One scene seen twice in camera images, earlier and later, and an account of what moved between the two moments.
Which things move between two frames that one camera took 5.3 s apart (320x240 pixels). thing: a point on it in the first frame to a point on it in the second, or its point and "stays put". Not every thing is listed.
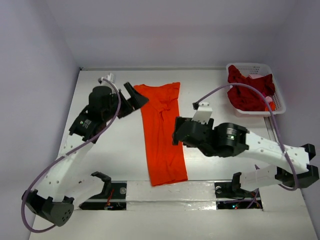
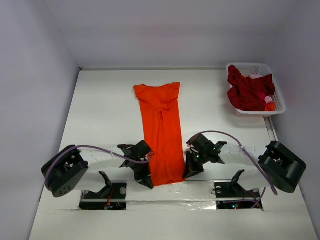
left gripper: [137, 101] to [145, 175]
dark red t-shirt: [245, 98] stays put
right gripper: [180, 131] to [194, 165]
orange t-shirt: [166, 161] stays put
